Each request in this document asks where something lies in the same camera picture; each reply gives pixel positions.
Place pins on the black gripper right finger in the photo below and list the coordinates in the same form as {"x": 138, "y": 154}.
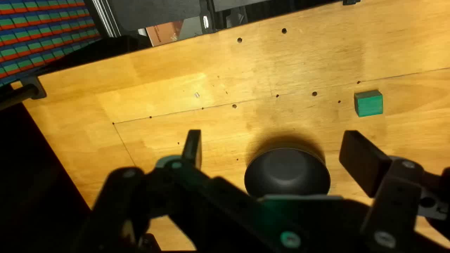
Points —
{"x": 363, "y": 162}

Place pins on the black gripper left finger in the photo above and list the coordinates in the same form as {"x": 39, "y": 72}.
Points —
{"x": 192, "y": 149}

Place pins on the small green block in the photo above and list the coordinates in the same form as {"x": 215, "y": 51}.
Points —
{"x": 368, "y": 103}

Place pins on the black round bowl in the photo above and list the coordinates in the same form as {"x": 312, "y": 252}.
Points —
{"x": 285, "y": 172}

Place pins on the black table clamp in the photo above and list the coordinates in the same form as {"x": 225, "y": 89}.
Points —
{"x": 22, "y": 92}

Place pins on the colourful striped mat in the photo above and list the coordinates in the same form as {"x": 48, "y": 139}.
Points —
{"x": 32, "y": 35}

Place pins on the black metal stand frame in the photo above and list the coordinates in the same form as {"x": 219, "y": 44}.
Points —
{"x": 154, "y": 16}

